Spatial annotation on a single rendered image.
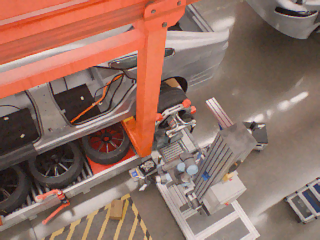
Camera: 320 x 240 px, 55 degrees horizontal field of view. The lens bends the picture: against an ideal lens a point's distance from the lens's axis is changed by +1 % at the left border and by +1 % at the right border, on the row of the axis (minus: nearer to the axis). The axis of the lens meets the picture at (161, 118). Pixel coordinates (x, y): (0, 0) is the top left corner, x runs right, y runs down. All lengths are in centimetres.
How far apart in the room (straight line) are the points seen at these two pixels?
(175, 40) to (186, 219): 229
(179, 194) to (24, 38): 255
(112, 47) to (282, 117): 395
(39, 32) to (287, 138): 436
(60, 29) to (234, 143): 163
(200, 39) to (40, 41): 225
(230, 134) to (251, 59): 360
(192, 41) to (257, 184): 239
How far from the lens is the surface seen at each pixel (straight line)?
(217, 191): 337
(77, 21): 200
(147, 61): 244
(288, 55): 655
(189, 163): 316
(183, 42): 363
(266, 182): 498
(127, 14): 204
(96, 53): 218
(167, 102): 380
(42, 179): 422
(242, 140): 274
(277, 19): 554
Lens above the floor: 435
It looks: 60 degrees down
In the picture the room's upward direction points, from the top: 9 degrees clockwise
